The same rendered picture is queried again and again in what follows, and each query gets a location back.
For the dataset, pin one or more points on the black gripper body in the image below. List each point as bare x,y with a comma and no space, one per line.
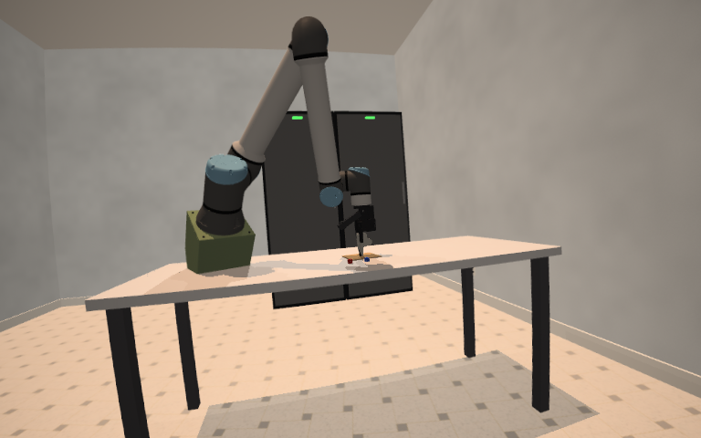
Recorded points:
366,220

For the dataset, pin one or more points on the tan square mat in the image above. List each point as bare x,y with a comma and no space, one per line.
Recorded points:
357,257

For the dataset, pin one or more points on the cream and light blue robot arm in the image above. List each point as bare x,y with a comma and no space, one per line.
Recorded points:
227,177

